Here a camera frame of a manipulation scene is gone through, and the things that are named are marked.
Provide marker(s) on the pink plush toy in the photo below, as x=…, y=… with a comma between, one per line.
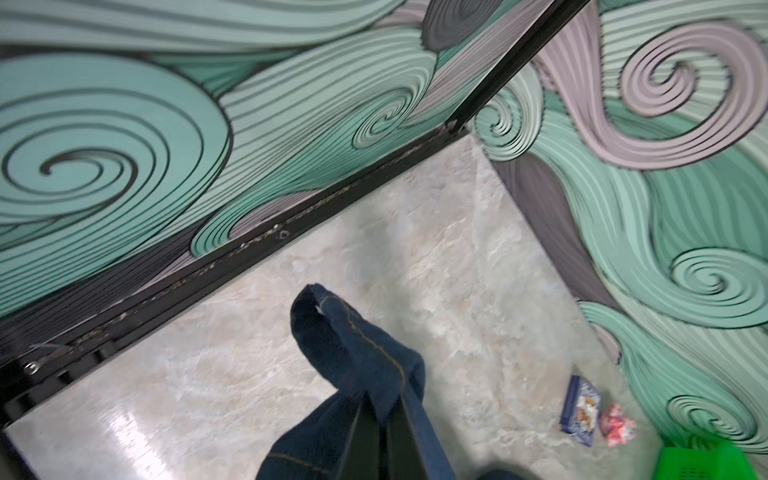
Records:
x=616, y=428

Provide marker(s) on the green plastic basket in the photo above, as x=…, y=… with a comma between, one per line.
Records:
x=724, y=462

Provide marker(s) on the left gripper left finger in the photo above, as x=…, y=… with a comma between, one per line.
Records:
x=361, y=456

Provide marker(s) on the dark blue denim jeans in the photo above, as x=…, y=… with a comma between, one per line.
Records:
x=359, y=359

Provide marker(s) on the blue playing card box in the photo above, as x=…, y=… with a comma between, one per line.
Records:
x=581, y=410

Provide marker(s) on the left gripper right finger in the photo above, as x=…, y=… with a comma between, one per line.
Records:
x=402, y=457

